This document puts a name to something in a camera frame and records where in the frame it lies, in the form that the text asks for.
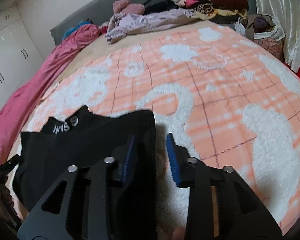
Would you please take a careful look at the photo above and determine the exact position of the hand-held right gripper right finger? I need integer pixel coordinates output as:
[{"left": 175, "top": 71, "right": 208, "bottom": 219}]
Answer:
[{"left": 166, "top": 133, "right": 283, "bottom": 240}]

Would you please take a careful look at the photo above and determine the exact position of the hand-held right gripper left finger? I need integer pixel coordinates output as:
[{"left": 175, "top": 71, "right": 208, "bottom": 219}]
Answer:
[{"left": 17, "top": 134, "right": 137, "bottom": 240}]

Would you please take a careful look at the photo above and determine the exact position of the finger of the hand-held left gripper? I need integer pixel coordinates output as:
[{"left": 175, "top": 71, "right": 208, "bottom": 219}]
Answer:
[{"left": 0, "top": 155, "right": 23, "bottom": 178}]

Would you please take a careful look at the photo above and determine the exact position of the black sweater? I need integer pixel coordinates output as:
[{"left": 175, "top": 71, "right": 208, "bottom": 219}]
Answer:
[{"left": 12, "top": 105, "right": 157, "bottom": 240}]

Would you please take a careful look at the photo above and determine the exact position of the white bag of clothes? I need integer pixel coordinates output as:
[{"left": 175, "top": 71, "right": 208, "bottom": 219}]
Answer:
[{"left": 234, "top": 14, "right": 286, "bottom": 41}]

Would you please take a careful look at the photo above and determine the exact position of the pile of folded clothes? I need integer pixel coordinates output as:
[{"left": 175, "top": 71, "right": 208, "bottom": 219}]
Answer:
[{"left": 169, "top": 0, "right": 250, "bottom": 24}]

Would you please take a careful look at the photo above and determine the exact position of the person's left hand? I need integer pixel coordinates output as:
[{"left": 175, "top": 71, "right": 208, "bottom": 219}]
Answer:
[{"left": 0, "top": 187, "right": 16, "bottom": 219}]

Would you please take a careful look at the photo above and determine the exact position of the person's right hand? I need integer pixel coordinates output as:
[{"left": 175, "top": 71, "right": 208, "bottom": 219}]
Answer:
[{"left": 172, "top": 226, "right": 188, "bottom": 240}]

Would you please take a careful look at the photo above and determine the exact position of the peach plaid fleece blanket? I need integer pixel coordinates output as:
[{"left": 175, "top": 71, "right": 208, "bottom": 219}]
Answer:
[{"left": 15, "top": 20, "right": 300, "bottom": 240}]

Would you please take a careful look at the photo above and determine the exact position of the pink quilt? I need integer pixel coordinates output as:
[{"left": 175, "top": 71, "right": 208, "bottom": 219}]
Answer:
[{"left": 0, "top": 24, "right": 100, "bottom": 168}]

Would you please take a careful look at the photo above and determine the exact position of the white wardrobe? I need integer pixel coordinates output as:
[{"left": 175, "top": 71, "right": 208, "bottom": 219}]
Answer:
[{"left": 0, "top": 5, "right": 45, "bottom": 120}]

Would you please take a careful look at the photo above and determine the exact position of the lilac garment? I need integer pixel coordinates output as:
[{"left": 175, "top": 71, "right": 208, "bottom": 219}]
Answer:
[{"left": 105, "top": 8, "right": 203, "bottom": 44}]

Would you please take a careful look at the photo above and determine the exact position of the teal cloth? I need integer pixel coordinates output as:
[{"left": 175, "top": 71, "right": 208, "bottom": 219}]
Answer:
[{"left": 62, "top": 25, "right": 83, "bottom": 40}]

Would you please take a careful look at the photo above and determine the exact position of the pink floral box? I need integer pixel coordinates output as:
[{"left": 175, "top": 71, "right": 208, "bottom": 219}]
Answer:
[{"left": 259, "top": 37, "right": 285, "bottom": 61}]

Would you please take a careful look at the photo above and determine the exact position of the pink fluffy garment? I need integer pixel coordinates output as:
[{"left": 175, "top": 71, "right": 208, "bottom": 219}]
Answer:
[{"left": 112, "top": 0, "right": 145, "bottom": 15}]

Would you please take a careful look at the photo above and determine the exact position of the dark navy garment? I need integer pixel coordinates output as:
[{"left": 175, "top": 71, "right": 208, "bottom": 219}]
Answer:
[{"left": 144, "top": 1, "right": 175, "bottom": 15}]

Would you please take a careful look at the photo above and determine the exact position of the grey headboard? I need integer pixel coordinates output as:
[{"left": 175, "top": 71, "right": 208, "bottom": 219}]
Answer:
[{"left": 50, "top": 0, "right": 175, "bottom": 47}]

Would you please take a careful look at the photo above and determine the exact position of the grey blue cushion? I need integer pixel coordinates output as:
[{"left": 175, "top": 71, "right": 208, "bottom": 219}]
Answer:
[{"left": 242, "top": 0, "right": 256, "bottom": 13}]

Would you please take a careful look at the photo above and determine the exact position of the white satin curtain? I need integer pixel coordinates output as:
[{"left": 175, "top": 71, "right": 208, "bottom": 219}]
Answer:
[{"left": 242, "top": 0, "right": 300, "bottom": 85}]

